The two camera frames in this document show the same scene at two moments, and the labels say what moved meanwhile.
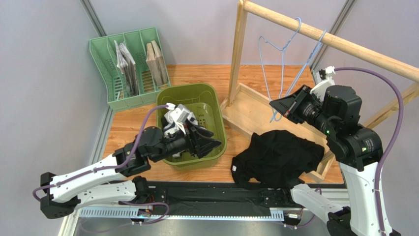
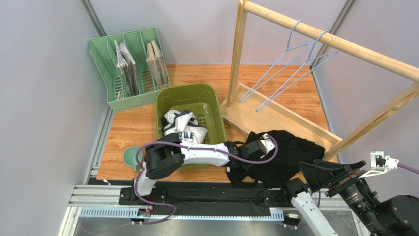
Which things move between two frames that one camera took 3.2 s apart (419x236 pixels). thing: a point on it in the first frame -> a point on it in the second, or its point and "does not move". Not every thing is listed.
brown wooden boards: (154, 58) does not move
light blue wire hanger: (324, 34) -> (271, 96)
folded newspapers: (126, 64) does not move
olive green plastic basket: (207, 103) does not move
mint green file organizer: (133, 67) does not move
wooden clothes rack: (247, 110) does not move
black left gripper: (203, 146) -> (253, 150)
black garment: (274, 158) does not move
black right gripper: (297, 105) -> (336, 179)
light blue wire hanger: (259, 40) -> (286, 50)
